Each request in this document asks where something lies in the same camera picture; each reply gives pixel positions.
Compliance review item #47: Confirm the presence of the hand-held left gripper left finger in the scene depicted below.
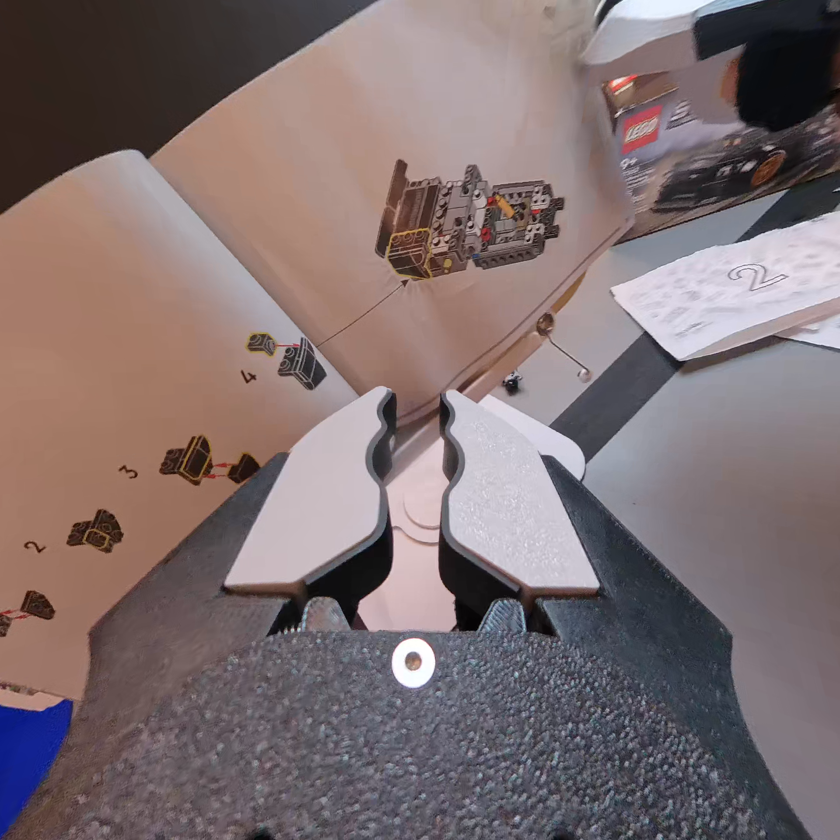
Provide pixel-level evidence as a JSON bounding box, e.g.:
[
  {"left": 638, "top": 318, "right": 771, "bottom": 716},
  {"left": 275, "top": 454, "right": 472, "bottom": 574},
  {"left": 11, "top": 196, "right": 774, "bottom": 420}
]
[{"left": 224, "top": 388, "right": 395, "bottom": 598}]

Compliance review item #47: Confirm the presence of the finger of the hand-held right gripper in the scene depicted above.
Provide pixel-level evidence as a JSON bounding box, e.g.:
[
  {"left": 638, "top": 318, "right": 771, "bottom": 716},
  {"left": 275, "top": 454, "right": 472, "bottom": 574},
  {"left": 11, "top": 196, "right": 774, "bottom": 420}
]
[{"left": 581, "top": 0, "right": 742, "bottom": 67}]

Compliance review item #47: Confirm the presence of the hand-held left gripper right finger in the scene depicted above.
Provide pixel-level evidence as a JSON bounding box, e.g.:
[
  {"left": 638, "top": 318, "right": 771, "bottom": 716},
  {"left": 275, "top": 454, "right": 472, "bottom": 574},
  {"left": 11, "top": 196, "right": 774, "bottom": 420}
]
[{"left": 440, "top": 390, "right": 602, "bottom": 605}]

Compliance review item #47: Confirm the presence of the large blue plastic bin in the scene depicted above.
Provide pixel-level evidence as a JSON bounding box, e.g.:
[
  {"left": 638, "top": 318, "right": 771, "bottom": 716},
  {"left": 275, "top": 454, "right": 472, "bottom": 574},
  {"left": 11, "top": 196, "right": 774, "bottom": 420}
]
[{"left": 0, "top": 703, "right": 76, "bottom": 834}]

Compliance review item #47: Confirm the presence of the toy car set box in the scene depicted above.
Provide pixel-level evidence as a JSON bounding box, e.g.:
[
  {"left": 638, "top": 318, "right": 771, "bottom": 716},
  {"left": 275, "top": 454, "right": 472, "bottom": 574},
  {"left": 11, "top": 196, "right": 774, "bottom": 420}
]
[{"left": 604, "top": 53, "right": 840, "bottom": 244}]

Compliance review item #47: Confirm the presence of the white book stand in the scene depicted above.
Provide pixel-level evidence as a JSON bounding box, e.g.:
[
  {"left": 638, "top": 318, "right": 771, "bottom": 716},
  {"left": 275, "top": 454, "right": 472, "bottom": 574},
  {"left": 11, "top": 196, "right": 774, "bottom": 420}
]
[{"left": 361, "top": 313, "right": 592, "bottom": 631}]

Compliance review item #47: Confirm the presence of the white numbered paper bag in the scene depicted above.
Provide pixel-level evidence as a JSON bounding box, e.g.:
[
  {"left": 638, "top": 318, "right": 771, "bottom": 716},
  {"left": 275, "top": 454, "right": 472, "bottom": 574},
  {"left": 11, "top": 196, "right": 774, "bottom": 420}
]
[{"left": 611, "top": 210, "right": 840, "bottom": 362}]

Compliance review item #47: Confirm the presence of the open instruction booklet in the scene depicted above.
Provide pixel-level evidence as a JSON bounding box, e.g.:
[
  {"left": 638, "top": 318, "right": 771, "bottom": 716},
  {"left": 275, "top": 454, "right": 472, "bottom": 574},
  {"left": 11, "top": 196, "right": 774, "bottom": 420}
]
[{"left": 0, "top": 0, "right": 637, "bottom": 697}]

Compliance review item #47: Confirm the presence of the black panel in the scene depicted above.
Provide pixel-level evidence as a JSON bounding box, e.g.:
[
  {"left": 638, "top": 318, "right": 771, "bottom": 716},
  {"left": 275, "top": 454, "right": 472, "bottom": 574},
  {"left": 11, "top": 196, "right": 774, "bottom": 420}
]
[{"left": 0, "top": 0, "right": 382, "bottom": 217}]

